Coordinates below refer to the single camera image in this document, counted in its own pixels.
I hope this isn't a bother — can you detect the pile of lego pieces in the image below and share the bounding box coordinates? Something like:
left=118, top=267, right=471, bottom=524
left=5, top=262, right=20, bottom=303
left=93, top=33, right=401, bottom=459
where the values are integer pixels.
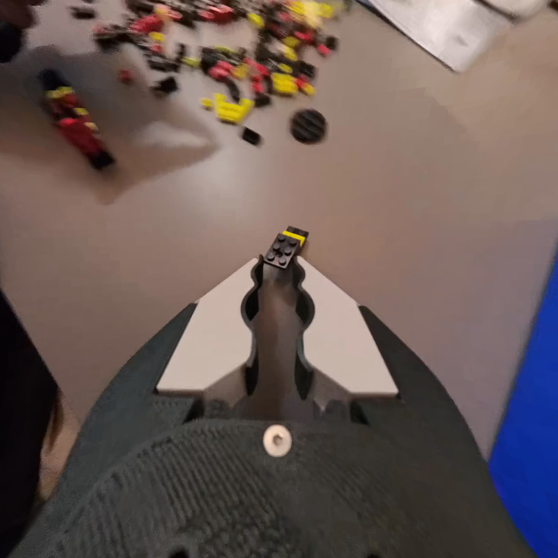
left=72, top=0, right=349, bottom=107

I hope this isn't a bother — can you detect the person's black knit sweater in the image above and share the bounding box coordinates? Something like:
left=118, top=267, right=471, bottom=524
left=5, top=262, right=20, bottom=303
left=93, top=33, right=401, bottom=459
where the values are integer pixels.
left=0, top=288, right=62, bottom=558

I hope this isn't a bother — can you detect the yellow wedge lego plate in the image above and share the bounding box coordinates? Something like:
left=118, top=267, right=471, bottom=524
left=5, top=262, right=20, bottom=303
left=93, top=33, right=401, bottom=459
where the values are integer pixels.
left=201, top=94, right=255, bottom=124

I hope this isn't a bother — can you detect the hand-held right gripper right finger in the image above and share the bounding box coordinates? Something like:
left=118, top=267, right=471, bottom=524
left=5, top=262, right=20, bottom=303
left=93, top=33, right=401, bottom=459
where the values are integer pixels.
left=295, top=256, right=399, bottom=404

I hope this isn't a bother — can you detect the lego instruction booklet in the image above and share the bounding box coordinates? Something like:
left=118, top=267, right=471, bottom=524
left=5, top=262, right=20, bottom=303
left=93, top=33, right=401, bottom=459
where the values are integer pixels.
left=355, top=0, right=550, bottom=72

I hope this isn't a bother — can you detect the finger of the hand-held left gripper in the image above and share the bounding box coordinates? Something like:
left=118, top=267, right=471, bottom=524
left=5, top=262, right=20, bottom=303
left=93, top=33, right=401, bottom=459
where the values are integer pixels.
left=94, top=61, right=221, bottom=203

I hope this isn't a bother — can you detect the black round lego plate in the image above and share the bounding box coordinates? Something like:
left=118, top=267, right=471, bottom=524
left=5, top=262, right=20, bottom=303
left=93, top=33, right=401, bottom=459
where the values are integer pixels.
left=289, top=109, right=328, bottom=144

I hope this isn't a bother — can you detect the blue plastic bin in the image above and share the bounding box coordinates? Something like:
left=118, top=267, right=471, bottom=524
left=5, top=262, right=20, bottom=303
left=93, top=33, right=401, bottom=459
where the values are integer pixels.
left=487, top=248, right=558, bottom=558

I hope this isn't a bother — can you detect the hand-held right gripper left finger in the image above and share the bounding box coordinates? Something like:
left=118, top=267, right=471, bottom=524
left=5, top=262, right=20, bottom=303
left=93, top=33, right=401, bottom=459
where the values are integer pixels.
left=156, top=256, right=267, bottom=405

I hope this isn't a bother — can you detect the small black yellow lego assembly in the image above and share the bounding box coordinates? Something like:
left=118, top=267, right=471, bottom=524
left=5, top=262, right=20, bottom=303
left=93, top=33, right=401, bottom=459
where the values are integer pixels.
left=263, top=225, right=309, bottom=270

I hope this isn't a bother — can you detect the red black lego model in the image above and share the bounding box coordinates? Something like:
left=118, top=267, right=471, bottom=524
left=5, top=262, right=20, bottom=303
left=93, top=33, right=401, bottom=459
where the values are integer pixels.
left=37, top=70, right=116, bottom=171

